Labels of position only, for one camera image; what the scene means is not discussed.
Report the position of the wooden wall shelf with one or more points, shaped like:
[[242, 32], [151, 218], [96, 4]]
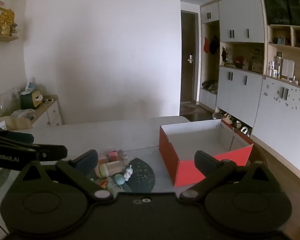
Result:
[[5, 38]]

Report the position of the green tissue box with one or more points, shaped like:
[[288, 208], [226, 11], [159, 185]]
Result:
[[28, 100]]

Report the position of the clear jar with pale lid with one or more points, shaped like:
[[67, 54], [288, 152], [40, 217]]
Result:
[[111, 167]]

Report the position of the white bottle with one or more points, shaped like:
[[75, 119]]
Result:
[[288, 68]]

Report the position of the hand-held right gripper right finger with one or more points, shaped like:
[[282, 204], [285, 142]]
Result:
[[202, 162]]

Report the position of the black hat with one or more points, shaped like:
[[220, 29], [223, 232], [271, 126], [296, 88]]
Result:
[[214, 45]]

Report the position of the dark doormat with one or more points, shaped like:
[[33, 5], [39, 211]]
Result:
[[190, 110]]

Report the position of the white drawer chest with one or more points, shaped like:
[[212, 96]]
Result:
[[52, 112]]

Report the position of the pink block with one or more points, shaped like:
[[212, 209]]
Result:
[[112, 153]]

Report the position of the golden ornament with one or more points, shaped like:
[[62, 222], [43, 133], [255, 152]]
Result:
[[6, 21]]

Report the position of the small red toy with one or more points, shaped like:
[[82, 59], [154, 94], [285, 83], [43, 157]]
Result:
[[103, 183]]

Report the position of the clear plastic bag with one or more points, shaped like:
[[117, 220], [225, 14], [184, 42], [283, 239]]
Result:
[[23, 113]]

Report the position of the dark wooden door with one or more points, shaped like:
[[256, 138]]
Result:
[[188, 37]]

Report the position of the white rabbit astronaut figurine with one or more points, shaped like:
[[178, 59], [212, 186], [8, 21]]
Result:
[[128, 173]]

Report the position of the white sunglasses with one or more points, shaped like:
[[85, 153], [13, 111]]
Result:
[[47, 101]]

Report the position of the white wooden wall cabinet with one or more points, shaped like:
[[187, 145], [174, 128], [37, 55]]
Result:
[[240, 90]]

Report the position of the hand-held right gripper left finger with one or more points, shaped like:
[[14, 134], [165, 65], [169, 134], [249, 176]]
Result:
[[89, 160]]

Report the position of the dark round mat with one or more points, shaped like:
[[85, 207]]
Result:
[[142, 173]]

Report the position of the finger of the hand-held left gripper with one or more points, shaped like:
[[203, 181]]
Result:
[[20, 137], [52, 152]]

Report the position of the red cardboard box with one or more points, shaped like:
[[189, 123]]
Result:
[[187, 172]]

